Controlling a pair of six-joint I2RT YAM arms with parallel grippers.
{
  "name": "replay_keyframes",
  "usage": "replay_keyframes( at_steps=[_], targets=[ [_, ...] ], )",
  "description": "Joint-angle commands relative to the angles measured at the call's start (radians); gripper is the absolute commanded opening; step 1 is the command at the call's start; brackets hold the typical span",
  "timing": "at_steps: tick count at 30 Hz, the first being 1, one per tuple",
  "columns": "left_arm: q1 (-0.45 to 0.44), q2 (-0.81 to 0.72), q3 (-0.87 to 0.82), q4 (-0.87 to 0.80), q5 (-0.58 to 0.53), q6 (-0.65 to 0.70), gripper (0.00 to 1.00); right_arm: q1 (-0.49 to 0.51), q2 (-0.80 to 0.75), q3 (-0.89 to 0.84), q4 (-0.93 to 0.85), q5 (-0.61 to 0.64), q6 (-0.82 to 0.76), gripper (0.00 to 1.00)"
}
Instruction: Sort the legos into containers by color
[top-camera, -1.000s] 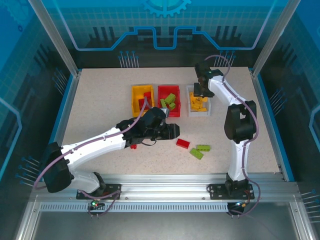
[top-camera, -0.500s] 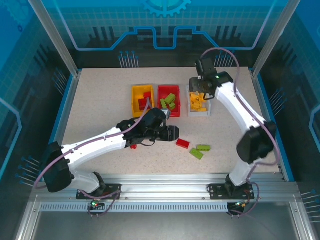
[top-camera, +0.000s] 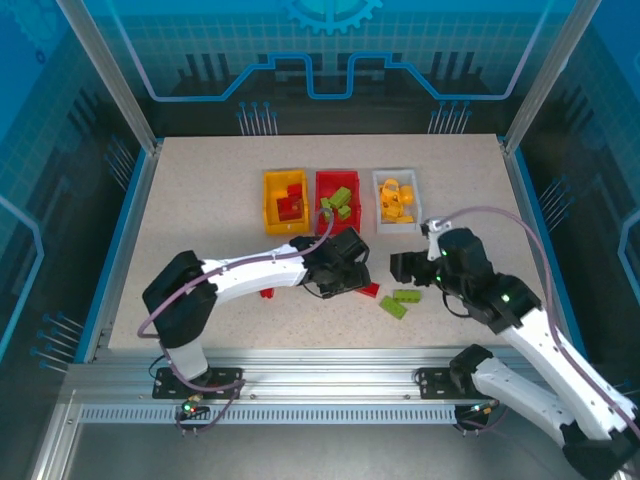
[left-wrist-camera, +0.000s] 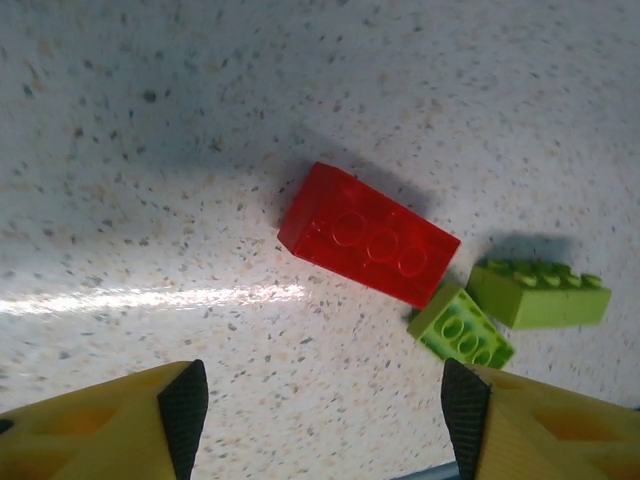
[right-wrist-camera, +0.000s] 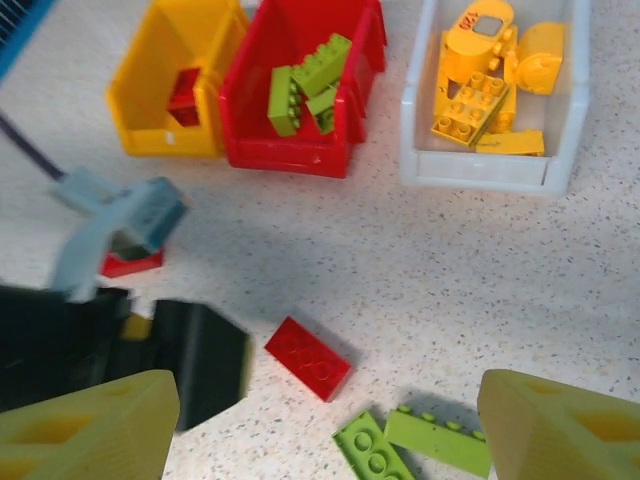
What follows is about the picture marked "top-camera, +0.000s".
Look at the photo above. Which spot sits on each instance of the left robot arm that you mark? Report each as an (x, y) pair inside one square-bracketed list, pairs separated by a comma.
[(250, 272)]

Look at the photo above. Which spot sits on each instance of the right aluminium frame post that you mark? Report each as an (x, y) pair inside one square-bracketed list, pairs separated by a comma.
[(548, 75)]

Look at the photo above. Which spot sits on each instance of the left connector with LED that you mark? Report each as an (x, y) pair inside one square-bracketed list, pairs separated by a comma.
[(189, 409)]

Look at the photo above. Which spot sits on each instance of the right connector with LED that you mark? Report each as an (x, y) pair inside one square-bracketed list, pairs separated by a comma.
[(477, 411)]

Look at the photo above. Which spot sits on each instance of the long red lego brick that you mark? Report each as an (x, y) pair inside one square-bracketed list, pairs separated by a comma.
[(372, 289)]

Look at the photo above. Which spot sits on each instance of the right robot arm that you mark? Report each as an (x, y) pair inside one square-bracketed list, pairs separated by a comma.
[(550, 360)]

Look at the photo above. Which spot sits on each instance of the red plastic bin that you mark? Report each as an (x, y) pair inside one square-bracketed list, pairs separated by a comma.
[(325, 182)]

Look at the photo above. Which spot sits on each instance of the connector with led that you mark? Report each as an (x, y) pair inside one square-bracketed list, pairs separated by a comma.
[(189, 409), (477, 411)]

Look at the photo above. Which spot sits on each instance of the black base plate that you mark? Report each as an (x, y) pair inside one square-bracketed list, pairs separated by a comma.
[(430, 382), (227, 375)]

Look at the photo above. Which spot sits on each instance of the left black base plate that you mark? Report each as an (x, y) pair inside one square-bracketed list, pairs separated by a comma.
[(227, 375)]

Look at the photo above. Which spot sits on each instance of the aluminium side rail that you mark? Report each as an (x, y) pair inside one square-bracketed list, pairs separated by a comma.
[(525, 200), (137, 210)]

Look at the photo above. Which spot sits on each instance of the left aluminium frame post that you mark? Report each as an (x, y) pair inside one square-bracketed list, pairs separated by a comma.
[(118, 90)]

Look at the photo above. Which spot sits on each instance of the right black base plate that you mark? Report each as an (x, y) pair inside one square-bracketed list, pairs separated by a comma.
[(430, 382)]

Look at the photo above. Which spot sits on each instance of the left aluminium side rail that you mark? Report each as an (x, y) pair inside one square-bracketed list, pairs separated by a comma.
[(137, 210)]

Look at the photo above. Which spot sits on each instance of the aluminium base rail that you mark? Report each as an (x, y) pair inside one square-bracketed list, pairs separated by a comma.
[(325, 375)]

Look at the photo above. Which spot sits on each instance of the small red lego brick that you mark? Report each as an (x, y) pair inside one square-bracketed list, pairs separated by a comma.
[(297, 201), (267, 293)]

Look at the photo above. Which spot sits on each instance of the yellow lego window frame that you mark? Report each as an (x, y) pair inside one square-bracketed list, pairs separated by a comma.
[(389, 187)]

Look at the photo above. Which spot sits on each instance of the right aluminium side rail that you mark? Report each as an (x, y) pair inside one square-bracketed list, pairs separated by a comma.
[(525, 200)]

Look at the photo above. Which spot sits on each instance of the aluminium frame post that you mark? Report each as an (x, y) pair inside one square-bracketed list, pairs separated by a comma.
[(118, 90), (548, 75)]

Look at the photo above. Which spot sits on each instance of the white plastic bin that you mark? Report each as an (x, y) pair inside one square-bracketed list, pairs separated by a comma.
[(382, 227)]

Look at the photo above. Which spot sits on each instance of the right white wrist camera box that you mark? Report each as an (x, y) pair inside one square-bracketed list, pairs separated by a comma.
[(435, 226)]

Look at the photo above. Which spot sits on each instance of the yellow plastic bin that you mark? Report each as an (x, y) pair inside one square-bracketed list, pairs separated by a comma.
[(272, 185)]

